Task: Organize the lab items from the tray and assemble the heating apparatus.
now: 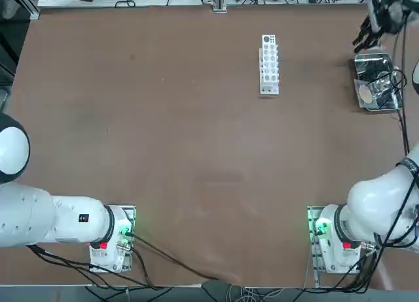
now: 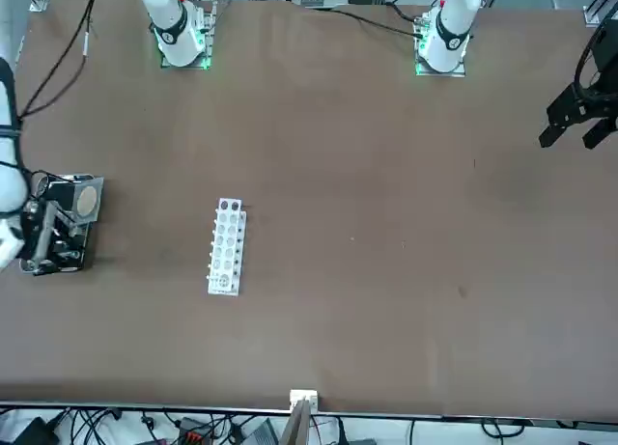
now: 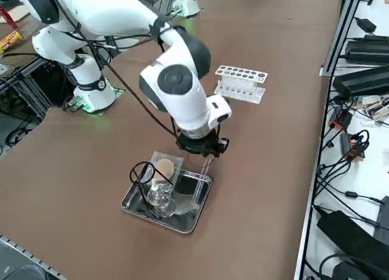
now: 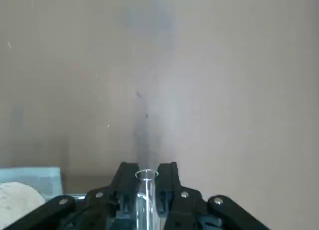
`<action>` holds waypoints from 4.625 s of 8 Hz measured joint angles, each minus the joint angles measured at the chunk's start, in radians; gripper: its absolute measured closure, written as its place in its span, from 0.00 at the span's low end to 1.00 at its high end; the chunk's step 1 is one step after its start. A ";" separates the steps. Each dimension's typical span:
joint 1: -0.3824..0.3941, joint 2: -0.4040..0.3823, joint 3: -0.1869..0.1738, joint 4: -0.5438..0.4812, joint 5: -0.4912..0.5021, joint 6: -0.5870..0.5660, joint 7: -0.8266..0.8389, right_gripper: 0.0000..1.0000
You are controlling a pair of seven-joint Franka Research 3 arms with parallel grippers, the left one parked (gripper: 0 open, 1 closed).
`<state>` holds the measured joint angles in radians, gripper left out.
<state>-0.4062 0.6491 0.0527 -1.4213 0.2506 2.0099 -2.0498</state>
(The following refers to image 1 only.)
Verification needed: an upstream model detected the black left arm base cable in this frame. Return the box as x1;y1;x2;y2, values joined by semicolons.
126;230;221;281

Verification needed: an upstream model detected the white test tube rack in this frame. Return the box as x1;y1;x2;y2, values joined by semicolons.
259;33;282;96

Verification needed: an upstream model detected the stainless steel tray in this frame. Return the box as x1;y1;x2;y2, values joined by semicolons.
353;52;404;113

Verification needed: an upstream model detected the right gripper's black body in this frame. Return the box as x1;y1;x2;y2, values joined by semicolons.
366;0;399;34

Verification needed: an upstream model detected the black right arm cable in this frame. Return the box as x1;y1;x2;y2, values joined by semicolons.
358;7;419;286

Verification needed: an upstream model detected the aluminium corner rail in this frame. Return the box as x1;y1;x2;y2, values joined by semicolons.
9;0;41;20

